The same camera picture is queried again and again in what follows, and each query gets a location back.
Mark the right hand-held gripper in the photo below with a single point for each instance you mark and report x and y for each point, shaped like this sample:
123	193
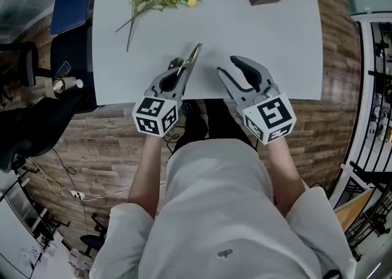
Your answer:
272	118

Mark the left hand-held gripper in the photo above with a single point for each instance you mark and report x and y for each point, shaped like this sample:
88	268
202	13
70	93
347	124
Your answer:
153	112

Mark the person's left forearm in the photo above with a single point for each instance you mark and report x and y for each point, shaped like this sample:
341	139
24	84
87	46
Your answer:
145	179

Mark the person's right forearm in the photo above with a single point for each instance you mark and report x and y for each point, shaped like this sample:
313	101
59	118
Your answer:
286	176

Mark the person's right leg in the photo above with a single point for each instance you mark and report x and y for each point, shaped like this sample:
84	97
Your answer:
223	121

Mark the person's leg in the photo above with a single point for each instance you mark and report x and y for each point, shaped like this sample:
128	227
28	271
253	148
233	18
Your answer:
193	127
223	121

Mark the person's left leg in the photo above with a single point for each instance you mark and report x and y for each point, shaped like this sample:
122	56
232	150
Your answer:
193	127

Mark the beige cylindrical cup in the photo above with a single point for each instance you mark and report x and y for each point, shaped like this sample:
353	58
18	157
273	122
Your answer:
65	84

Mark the clear phone case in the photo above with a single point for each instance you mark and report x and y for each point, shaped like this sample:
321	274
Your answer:
62	68

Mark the person's white shirt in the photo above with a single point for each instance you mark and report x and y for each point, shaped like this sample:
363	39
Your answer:
220	216

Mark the black mesh office chair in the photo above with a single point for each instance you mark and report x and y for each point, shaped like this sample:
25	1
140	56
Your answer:
36	130

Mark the white power strip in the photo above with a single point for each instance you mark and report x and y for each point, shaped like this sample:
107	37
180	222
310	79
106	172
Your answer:
77	194

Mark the black armrest office chair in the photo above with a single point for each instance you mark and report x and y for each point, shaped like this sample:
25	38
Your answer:
27	63

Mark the black metal railing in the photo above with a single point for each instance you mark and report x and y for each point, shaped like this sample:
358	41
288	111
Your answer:
373	176

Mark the orange wooden board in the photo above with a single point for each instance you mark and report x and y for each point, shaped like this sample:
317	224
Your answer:
352	210

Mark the black stool base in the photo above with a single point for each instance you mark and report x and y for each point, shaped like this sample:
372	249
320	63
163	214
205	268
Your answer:
92	241

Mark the white desk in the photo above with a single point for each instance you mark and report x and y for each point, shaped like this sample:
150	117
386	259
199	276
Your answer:
18	247

